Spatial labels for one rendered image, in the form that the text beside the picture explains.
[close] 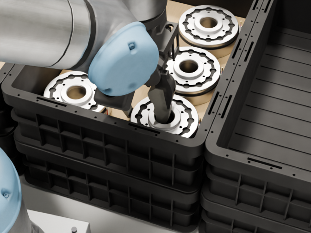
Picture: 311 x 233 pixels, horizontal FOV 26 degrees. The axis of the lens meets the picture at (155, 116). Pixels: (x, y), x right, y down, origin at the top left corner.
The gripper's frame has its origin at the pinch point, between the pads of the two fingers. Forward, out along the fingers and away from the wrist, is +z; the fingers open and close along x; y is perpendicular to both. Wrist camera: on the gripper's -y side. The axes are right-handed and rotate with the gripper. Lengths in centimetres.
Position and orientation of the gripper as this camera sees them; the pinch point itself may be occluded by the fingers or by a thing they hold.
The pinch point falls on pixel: (143, 119)
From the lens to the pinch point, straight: 100.8
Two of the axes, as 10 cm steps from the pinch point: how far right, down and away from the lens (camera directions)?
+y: 3.5, -7.2, 6.0
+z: 0.6, 6.6, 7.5
